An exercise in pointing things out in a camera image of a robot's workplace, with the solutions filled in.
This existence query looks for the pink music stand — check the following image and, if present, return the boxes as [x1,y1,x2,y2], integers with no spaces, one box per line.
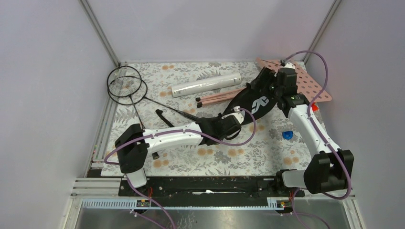
[195,60,332,108]

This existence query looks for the black racket bag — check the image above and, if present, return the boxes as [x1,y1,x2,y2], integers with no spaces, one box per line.
[222,67,277,120]

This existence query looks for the white shuttlecock tube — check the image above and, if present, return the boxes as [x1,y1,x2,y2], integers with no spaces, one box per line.
[171,73,242,98]

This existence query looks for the black badminton racket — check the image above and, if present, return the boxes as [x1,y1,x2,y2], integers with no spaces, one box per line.
[104,66,148,165]
[107,75,198,121]

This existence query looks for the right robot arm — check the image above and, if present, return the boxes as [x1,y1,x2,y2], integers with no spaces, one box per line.
[269,67,354,199]

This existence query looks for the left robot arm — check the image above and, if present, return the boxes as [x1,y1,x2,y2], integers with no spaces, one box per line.
[115,112,244,196]

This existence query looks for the red toy blocks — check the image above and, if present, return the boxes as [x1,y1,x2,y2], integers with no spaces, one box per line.
[311,103,319,112]

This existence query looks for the blue plastic piece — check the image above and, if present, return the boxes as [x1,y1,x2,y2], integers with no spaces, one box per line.
[282,131,294,140]

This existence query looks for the floral tablecloth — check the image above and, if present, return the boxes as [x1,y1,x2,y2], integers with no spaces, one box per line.
[101,62,311,177]

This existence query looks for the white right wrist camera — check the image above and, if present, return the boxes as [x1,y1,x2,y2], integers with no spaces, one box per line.
[280,59,296,70]

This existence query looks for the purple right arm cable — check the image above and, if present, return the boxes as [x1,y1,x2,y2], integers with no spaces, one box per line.
[283,50,352,229]

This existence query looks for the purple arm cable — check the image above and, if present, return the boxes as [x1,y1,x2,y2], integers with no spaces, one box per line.
[104,107,257,229]
[283,50,352,229]

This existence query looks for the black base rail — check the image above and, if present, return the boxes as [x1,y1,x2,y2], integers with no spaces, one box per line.
[118,176,305,208]

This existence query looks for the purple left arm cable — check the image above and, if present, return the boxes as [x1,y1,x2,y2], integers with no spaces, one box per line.
[104,107,257,229]

